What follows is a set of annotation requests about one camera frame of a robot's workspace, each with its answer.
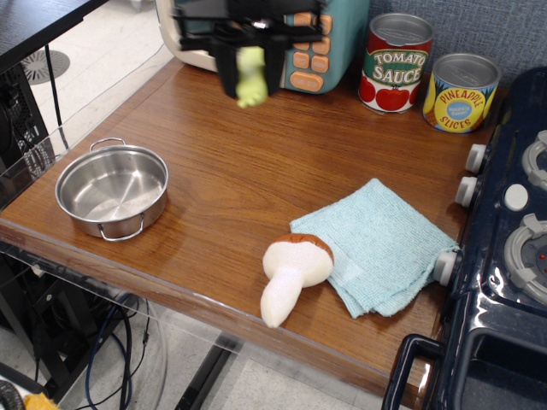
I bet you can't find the white stove knob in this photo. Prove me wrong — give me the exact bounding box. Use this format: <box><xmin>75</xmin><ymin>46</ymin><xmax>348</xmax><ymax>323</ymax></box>
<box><xmin>465</xmin><ymin>143</ymin><xmax>487</xmax><ymax>174</ymax></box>
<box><xmin>432</xmin><ymin>252</ymin><xmax>457</xmax><ymax>286</ymax></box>
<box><xmin>455</xmin><ymin>177</ymin><xmax>478</xmax><ymax>208</ymax></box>

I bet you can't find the white stove knob front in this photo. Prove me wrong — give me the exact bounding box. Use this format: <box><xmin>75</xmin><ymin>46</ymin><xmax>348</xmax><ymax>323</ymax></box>
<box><xmin>432</xmin><ymin>252</ymin><xmax>457</xmax><ymax>286</ymax></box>

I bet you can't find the light blue cloth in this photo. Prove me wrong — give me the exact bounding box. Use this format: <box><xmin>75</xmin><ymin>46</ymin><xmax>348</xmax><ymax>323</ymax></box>
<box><xmin>290</xmin><ymin>179</ymin><xmax>459</xmax><ymax>319</ymax></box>

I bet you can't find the stainless steel pot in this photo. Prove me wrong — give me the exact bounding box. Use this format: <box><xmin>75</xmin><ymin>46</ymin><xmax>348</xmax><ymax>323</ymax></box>
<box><xmin>55</xmin><ymin>138</ymin><xmax>169</xmax><ymax>242</ymax></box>

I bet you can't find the dark blue toy stove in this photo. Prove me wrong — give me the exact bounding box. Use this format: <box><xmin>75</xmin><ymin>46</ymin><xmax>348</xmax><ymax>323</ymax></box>
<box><xmin>382</xmin><ymin>67</ymin><xmax>546</xmax><ymax>409</ymax></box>

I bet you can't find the toy microwave oven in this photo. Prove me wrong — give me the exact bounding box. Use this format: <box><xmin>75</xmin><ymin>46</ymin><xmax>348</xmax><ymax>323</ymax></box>
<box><xmin>156</xmin><ymin>0</ymin><xmax>369</xmax><ymax>94</ymax></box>

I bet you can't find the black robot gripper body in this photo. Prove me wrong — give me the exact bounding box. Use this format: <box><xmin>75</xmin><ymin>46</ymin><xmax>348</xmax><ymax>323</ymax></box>
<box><xmin>173</xmin><ymin>1</ymin><xmax>326</xmax><ymax>53</ymax></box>

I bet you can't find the white stove knob back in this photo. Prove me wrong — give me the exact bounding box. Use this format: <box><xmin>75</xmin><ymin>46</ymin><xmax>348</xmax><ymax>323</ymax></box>
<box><xmin>465</xmin><ymin>143</ymin><xmax>487</xmax><ymax>174</ymax></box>

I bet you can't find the plush mushroom toy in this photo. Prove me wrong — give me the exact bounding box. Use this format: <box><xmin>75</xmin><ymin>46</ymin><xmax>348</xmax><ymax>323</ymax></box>
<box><xmin>260</xmin><ymin>233</ymin><xmax>334</xmax><ymax>328</ymax></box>

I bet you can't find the pineapple slices can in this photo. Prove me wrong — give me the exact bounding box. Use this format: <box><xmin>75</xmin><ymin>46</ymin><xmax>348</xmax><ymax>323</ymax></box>
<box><xmin>422</xmin><ymin>53</ymin><xmax>502</xmax><ymax>134</ymax></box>

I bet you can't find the white stove knob middle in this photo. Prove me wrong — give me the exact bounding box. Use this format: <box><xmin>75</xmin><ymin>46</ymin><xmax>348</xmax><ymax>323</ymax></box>
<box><xmin>455</xmin><ymin>177</ymin><xmax>478</xmax><ymax>208</ymax></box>

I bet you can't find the blue cable under table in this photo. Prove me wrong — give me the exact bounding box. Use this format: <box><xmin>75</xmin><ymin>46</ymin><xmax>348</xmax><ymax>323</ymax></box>
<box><xmin>84</xmin><ymin>298</ymin><xmax>150</xmax><ymax>410</ymax></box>

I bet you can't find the tomato sauce can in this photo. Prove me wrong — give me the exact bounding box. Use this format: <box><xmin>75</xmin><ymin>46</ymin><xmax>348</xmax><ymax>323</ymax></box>
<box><xmin>358</xmin><ymin>13</ymin><xmax>435</xmax><ymax>113</ymax></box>

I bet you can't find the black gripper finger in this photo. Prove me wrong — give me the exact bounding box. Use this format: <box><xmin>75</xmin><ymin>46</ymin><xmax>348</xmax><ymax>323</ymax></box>
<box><xmin>211</xmin><ymin>40</ymin><xmax>239</xmax><ymax>98</ymax></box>
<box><xmin>262</xmin><ymin>36</ymin><xmax>286</xmax><ymax>97</ymax></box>

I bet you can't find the green handled metal spoon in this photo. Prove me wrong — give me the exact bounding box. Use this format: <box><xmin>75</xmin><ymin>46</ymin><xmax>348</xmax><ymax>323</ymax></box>
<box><xmin>236</xmin><ymin>46</ymin><xmax>268</xmax><ymax>108</ymax></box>

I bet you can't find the black cable under table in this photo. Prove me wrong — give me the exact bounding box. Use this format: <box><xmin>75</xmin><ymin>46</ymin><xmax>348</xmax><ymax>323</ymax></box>
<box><xmin>76</xmin><ymin>298</ymin><xmax>150</xmax><ymax>410</ymax></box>

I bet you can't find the black desk at left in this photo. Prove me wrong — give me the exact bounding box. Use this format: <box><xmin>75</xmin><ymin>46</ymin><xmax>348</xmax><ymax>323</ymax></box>
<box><xmin>0</xmin><ymin>0</ymin><xmax>110</xmax><ymax>172</ymax></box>

